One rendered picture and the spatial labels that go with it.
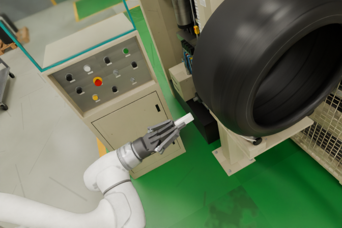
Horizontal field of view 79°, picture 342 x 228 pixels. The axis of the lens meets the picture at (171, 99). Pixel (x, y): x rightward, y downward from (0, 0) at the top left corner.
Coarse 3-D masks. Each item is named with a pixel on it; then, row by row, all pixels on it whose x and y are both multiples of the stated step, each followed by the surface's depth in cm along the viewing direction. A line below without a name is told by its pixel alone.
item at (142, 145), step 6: (138, 138) 74; (144, 138) 76; (150, 138) 75; (138, 144) 72; (144, 144) 73; (150, 144) 74; (156, 144) 73; (138, 150) 72; (144, 150) 72; (150, 150) 72; (144, 156) 73
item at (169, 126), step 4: (172, 120) 76; (168, 124) 76; (172, 124) 76; (164, 128) 76; (168, 128) 76; (156, 132) 75; (160, 132) 76; (164, 132) 77; (148, 136) 75; (152, 136) 75
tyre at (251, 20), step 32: (224, 0) 69; (256, 0) 59; (288, 0) 54; (320, 0) 54; (224, 32) 63; (256, 32) 55; (288, 32) 54; (320, 32) 85; (192, 64) 79; (224, 64) 61; (256, 64) 56; (288, 64) 101; (320, 64) 89; (224, 96) 64; (256, 96) 105; (288, 96) 97; (320, 96) 82; (256, 128) 75
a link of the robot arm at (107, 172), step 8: (112, 152) 74; (96, 160) 75; (104, 160) 72; (112, 160) 71; (88, 168) 73; (96, 168) 71; (104, 168) 70; (112, 168) 70; (120, 168) 71; (88, 176) 71; (96, 176) 70; (104, 176) 69; (112, 176) 69; (120, 176) 70; (128, 176) 72; (88, 184) 71; (96, 184) 70; (104, 184) 68; (112, 184) 68; (104, 192) 68
